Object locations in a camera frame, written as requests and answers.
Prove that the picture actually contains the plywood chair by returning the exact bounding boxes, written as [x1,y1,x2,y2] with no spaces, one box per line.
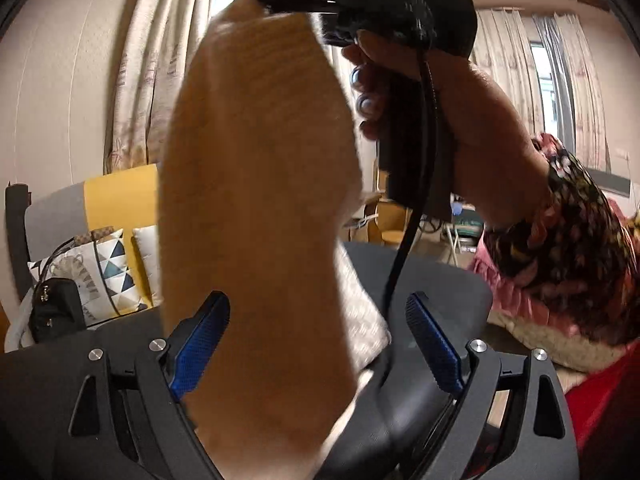
[349,199,417,247]

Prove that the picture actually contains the pale patterned curtain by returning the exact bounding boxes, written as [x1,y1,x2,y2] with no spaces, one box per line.
[470,6,612,172]

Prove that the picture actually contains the person's right forearm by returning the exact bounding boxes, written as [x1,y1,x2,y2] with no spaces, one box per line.
[479,132,640,347]

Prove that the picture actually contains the red cloth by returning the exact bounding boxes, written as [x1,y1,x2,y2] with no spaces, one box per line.
[564,344,640,463]

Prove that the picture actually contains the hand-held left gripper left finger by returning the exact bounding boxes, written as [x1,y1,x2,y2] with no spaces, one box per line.
[66,290,232,480]

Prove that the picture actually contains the black upright panel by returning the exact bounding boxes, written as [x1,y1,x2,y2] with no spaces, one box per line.
[5,183,32,302]

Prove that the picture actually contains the deer print pillow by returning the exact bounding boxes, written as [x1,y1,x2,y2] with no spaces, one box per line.
[132,225,164,307]

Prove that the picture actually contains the geometric print pillow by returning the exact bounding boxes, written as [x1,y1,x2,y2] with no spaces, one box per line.
[27,228,149,329]

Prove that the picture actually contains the person's right hand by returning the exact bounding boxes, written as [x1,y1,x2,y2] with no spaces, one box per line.
[341,42,552,232]

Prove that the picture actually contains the grey yellow blue sofa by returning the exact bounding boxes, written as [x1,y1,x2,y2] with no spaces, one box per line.
[4,162,167,352]

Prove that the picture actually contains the white knit sweater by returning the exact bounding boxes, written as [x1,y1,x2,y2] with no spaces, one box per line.
[157,0,392,480]

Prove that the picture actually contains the starfish print curtain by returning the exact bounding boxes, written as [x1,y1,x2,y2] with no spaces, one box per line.
[102,0,224,176]

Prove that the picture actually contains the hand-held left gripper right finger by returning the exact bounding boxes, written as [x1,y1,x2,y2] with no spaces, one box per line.
[405,292,582,480]

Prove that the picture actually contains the brown checkered bag strap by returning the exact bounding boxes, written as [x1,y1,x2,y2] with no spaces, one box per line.
[74,226,117,247]

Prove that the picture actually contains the black cable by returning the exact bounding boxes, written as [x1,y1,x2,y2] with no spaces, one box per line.
[381,55,442,380]

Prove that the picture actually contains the pink cloth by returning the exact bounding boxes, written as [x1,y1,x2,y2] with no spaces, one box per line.
[472,239,563,337]

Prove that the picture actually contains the black handbag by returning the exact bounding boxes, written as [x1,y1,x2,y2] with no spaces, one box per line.
[31,277,87,345]

